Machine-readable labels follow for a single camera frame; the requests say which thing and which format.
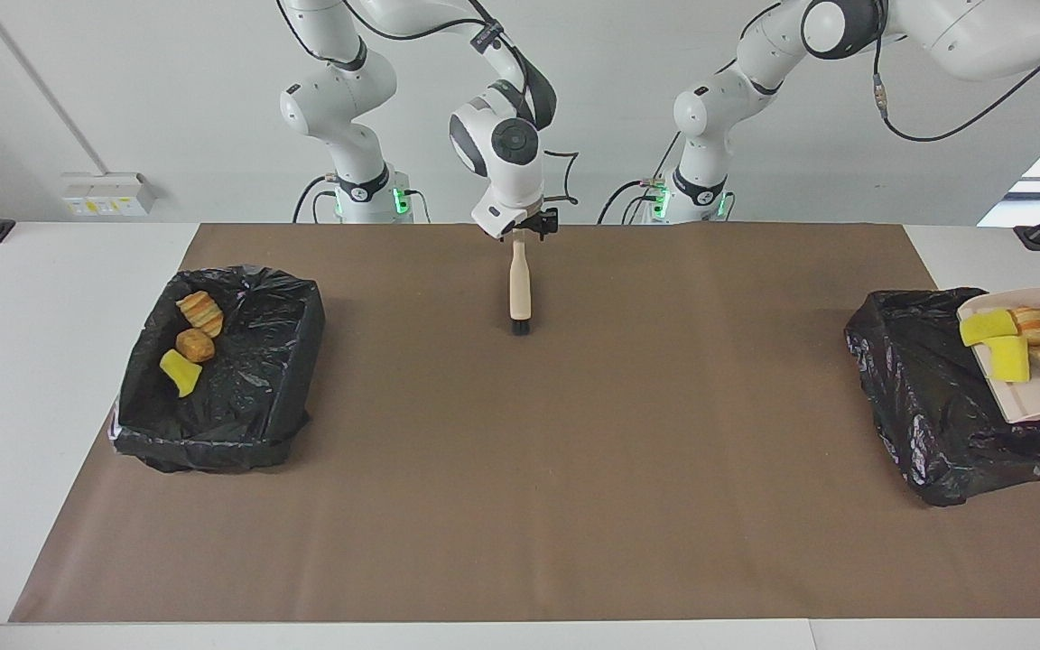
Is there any beige hand brush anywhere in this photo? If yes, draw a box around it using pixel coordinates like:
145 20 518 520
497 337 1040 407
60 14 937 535
508 228 533 337

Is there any brown bread bun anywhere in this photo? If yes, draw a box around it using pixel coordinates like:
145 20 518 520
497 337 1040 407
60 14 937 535
175 329 216 364

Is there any yellow sponge piece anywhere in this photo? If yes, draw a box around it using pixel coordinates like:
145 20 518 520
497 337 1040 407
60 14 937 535
989 336 1031 384
160 349 203 398
960 309 1019 348

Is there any open bin lined black bag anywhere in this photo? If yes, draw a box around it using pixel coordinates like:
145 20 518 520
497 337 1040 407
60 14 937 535
110 265 327 474

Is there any bin wrapped in black bag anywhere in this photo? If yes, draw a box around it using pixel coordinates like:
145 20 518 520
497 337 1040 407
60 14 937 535
843 287 1040 507

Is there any brown table mat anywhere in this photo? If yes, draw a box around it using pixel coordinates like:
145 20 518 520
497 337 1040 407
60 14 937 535
8 223 1040 624

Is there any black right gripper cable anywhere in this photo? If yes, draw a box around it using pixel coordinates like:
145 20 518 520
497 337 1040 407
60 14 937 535
276 0 581 205

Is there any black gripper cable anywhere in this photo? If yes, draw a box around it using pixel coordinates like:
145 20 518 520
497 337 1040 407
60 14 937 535
276 0 581 205
872 34 1040 144

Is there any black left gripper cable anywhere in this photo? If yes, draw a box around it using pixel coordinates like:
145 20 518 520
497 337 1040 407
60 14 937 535
872 34 1040 144

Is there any white wall socket box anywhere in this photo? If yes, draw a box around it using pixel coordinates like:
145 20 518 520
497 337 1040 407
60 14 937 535
62 173 157 218

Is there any bright window with dark frame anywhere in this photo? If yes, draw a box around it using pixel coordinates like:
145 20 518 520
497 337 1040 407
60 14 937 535
976 95 1040 227

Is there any white wall cable duct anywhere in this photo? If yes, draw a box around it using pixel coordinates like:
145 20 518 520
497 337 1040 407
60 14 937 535
0 0 107 177

